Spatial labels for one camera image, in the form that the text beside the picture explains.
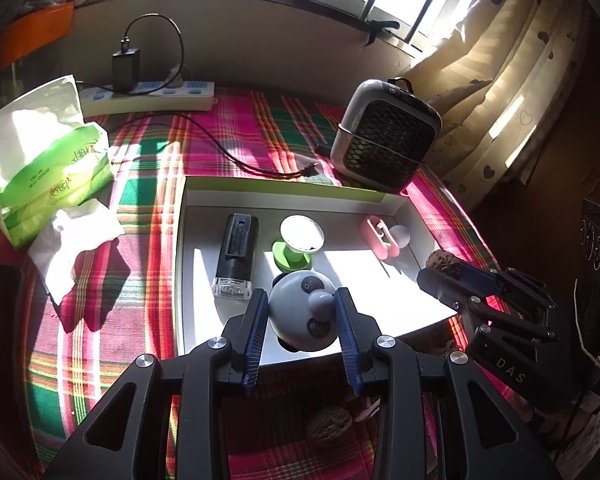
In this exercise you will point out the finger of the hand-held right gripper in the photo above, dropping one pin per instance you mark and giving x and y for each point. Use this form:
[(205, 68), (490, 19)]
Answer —
[(440, 287), (480, 277)]

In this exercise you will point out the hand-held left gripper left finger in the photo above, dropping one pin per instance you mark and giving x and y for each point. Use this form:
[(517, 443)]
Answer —
[(255, 340)]

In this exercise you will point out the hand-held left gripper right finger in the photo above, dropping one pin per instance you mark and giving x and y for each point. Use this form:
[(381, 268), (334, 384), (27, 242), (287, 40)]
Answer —
[(347, 340)]

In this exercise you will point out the brown walnut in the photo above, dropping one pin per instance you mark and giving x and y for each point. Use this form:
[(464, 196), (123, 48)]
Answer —
[(440, 261), (328, 425)]

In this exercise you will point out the grey white panda massager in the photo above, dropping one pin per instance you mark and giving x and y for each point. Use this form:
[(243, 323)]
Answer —
[(295, 305)]

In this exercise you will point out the white round ball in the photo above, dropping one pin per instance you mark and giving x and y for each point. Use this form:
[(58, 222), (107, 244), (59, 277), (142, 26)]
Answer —
[(401, 236)]

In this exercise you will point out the pink clip grey hooks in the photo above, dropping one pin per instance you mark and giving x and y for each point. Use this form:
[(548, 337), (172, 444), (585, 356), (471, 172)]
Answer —
[(367, 414)]

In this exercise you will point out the green white cardboard box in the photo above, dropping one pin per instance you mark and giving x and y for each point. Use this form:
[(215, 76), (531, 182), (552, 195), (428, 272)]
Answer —
[(205, 270)]

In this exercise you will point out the pink clip white hooks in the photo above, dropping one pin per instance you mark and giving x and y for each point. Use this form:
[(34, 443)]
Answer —
[(372, 232)]

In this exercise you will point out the black handheld device clear tip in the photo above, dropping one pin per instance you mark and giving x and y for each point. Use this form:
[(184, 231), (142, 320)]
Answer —
[(240, 245)]

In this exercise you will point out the green white suction spool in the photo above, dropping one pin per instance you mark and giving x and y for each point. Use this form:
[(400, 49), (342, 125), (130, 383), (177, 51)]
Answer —
[(300, 232)]

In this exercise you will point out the black patterned box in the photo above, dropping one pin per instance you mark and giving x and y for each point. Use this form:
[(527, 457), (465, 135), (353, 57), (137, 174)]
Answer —
[(592, 240)]

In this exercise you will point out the plaid tablecloth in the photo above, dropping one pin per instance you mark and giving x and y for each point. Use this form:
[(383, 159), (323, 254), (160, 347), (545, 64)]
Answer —
[(130, 350)]

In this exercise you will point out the small white grey heater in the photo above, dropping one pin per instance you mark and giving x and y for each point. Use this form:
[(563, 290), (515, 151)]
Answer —
[(385, 135)]

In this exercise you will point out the cream heart print curtain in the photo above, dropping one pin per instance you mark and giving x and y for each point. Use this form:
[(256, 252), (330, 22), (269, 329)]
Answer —
[(505, 85)]

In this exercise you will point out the crumpled white tissue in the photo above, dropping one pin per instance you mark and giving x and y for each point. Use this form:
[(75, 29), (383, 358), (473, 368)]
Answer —
[(65, 245)]

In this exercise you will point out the green tissue pack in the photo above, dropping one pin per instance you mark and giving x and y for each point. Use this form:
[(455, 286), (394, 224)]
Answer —
[(55, 180)]

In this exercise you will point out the black long ribbed comb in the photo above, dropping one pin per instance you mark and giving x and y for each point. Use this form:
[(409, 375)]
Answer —
[(0, 300)]

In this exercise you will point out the black window latch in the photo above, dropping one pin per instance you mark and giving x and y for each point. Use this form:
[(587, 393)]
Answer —
[(382, 26)]

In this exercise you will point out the white power strip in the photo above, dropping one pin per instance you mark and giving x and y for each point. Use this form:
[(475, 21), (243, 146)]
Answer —
[(130, 102)]

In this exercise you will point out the black charger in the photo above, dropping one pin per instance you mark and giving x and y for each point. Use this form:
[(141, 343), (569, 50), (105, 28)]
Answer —
[(126, 70)]

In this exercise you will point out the orange box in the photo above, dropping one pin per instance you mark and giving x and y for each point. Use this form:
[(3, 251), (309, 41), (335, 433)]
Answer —
[(30, 30)]

